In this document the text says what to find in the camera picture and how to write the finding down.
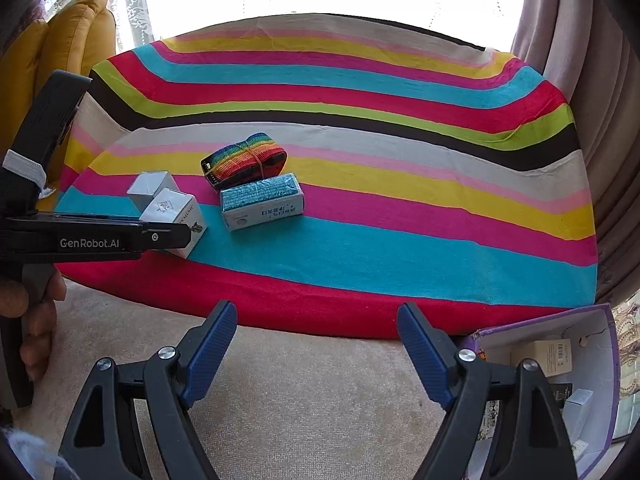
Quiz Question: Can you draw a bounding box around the person's left hand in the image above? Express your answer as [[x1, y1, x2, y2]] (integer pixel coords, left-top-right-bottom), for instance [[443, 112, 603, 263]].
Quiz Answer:
[[0, 270, 67, 383]]

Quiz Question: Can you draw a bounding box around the plain white box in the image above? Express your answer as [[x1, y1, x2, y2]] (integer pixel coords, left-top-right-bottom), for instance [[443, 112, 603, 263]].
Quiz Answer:
[[565, 389, 593, 441]]

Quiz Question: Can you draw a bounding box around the purple storage box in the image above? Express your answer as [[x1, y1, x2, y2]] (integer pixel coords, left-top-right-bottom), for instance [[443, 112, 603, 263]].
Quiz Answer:
[[459, 302, 622, 480]]

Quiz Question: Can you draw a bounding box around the silver box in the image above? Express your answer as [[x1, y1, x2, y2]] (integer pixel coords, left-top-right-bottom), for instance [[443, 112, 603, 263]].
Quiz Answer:
[[126, 170, 173, 211]]

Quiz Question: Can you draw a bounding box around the white lace curtain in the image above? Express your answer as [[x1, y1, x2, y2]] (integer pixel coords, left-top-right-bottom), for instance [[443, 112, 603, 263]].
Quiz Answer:
[[30, 0, 531, 51]]

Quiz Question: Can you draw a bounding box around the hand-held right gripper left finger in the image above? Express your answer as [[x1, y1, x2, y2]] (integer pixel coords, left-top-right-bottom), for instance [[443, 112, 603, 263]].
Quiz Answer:
[[59, 300, 238, 480]]

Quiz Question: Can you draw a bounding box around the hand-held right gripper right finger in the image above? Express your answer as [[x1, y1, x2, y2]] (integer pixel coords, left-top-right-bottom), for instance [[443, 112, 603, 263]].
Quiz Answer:
[[397, 301, 578, 480]]

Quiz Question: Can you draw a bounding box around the rainbow striped strap roll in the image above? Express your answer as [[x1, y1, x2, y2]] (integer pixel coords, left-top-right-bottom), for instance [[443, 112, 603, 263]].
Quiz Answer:
[[201, 132, 288, 191]]

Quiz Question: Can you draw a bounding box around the yellow leather sofa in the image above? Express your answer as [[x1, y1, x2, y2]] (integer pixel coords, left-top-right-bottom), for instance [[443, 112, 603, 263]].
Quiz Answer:
[[0, 0, 116, 211]]

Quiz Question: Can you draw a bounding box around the striped colourful blanket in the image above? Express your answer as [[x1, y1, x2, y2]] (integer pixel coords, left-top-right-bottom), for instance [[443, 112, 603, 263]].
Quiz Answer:
[[52, 12, 598, 338]]

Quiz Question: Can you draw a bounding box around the white box with small emblem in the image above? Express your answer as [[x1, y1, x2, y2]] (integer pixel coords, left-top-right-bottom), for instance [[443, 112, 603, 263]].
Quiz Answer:
[[139, 187, 207, 259]]

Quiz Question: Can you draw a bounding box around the beige plush cover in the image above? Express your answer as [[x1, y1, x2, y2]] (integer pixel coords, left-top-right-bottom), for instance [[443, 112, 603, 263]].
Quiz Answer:
[[10, 280, 501, 480]]

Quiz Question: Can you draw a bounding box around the pink patterned curtain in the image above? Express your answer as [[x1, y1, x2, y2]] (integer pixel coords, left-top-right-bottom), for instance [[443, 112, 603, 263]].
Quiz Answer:
[[510, 0, 640, 306]]

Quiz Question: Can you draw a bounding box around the blue and white box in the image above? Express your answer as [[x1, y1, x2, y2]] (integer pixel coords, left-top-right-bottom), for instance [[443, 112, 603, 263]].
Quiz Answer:
[[220, 172, 306, 231]]

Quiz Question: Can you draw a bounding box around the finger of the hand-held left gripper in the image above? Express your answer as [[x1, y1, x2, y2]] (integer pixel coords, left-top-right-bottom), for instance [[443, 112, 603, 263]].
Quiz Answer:
[[137, 221, 193, 252]]

